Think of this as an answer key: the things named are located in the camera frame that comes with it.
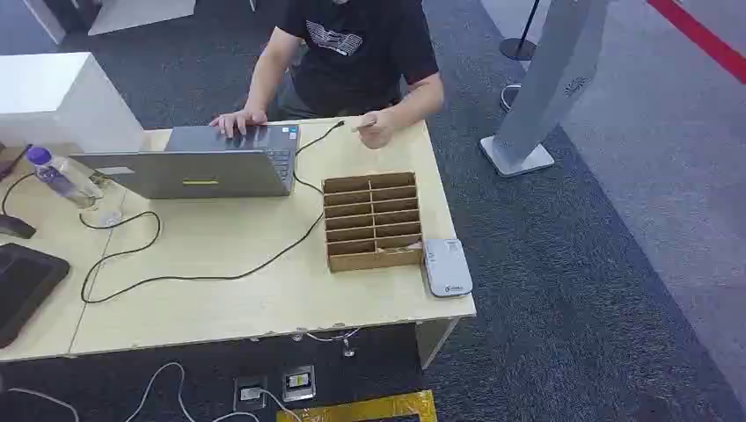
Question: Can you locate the person's left hand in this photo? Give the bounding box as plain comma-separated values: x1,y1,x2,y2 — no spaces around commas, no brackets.
351,110,399,150

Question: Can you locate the silver floor socket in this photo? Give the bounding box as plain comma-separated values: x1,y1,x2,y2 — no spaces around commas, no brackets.
282,365,317,404

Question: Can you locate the floor power socket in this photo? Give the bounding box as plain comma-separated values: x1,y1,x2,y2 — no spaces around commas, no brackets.
233,375,268,413

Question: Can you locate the white cabinet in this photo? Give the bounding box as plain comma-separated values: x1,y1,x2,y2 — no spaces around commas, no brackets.
0,51,145,155

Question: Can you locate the person's hand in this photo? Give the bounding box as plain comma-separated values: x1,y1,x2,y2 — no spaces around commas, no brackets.
351,110,399,150
208,109,268,140

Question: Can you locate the person's right hand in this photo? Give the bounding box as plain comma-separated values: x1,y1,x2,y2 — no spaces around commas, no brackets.
208,109,268,140

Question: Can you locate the yellow floor tape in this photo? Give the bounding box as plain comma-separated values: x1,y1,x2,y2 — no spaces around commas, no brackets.
275,389,438,422

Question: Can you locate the wooden card box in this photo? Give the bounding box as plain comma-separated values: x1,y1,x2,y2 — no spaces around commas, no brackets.
322,171,424,273

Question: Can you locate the thin cable under desk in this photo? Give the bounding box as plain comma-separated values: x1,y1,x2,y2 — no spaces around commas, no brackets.
291,327,362,359

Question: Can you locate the pale wooden desk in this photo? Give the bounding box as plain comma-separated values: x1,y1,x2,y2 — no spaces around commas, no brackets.
0,118,478,364

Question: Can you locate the grey standing pillar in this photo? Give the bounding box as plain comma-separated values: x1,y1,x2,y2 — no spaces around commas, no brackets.
479,0,611,178

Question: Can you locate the grey laptop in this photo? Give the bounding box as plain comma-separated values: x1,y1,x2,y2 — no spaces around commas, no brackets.
70,123,301,201

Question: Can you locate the red barrier belt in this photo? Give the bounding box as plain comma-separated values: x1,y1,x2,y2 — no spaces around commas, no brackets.
647,0,746,86

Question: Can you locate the person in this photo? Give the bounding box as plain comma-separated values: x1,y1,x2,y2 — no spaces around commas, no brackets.
208,0,445,150

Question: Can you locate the clear plastic water bottle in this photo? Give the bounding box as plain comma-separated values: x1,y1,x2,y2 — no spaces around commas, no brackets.
26,146,105,210

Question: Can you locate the black flat pad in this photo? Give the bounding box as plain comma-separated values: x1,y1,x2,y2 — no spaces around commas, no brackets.
0,243,71,349

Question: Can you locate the white card reader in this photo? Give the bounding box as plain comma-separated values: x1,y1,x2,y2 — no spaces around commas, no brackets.
422,237,474,299

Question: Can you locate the black cable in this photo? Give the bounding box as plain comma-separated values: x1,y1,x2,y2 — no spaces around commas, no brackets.
78,120,346,305

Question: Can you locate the white floor cable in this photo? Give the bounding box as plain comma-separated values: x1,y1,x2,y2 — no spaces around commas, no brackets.
6,361,304,422

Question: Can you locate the black stanchion post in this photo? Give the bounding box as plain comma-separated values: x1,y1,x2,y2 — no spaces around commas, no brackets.
499,0,542,62

